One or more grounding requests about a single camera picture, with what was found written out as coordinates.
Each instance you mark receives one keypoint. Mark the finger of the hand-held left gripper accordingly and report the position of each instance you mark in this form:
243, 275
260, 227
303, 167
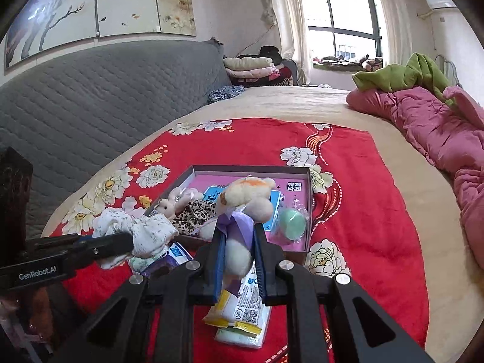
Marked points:
113, 245
56, 242

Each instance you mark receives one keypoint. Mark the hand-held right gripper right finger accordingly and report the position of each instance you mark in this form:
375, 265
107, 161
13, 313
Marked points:
261, 268

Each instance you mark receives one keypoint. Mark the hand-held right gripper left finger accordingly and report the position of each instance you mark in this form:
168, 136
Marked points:
218, 264

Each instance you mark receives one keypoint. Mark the white yellow wet wipes packet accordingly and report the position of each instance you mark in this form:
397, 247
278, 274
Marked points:
245, 302

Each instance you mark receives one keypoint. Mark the white floral cloth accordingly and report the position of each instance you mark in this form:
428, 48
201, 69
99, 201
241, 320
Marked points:
151, 234

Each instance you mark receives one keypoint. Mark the purple white cartoon packet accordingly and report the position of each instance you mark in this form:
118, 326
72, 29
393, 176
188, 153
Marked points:
170, 259

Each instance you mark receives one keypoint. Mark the leopard print scrunchie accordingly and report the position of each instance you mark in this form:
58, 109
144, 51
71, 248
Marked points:
193, 215

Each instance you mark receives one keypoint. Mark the green round sponge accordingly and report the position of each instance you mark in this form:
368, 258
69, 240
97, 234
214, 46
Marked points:
293, 223

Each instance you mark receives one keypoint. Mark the cream bear plush purple ribbon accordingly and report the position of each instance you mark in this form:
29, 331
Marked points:
245, 204

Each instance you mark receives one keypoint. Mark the pink bunny plush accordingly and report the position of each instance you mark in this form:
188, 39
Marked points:
170, 204

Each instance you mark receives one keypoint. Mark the pale green tissue pack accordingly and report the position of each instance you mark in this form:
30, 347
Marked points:
238, 338

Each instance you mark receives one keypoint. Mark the shallow brown cardboard box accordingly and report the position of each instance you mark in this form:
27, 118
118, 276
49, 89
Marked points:
227, 171

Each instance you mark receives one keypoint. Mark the pink and blue book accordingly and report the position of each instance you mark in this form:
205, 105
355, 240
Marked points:
291, 185

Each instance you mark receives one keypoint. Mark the red floral blanket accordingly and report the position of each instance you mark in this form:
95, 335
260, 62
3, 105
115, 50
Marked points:
359, 215

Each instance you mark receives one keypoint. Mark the grey quilted headboard cover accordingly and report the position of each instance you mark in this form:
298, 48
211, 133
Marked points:
94, 102

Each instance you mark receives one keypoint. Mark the blue patterned cloth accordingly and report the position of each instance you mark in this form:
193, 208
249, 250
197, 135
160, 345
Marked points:
225, 93

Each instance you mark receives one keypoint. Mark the dark red clothes pile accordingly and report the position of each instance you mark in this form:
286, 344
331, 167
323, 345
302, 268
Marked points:
281, 76

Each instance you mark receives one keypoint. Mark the pink folded blanket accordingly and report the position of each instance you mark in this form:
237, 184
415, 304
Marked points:
251, 73

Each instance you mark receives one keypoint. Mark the cream folded blanket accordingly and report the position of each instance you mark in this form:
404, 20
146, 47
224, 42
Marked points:
247, 62

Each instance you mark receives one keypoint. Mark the black garment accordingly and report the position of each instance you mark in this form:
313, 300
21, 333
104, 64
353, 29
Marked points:
270, 51

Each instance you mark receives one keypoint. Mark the grey clothes heap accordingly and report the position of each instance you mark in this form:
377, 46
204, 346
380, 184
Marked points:
340, 60

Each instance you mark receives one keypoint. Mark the pink quilt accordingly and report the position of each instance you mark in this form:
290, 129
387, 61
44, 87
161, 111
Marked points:
446, 128

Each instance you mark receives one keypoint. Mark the green blanket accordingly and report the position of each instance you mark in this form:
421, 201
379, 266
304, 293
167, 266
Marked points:
408, 73

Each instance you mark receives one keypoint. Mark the white curtain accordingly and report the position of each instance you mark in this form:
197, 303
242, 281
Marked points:
283, 19
393, 15

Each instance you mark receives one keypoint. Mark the dark framed window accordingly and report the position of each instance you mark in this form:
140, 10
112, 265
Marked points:
340, 3

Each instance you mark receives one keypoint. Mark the white air conditioner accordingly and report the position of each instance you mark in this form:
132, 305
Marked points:
440, 0

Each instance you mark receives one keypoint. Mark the floral wall painting panel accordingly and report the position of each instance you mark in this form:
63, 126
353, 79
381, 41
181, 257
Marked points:
176, 3
126, 3
49, 15

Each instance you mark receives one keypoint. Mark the white metal frame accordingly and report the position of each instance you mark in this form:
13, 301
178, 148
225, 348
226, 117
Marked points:
448, 64

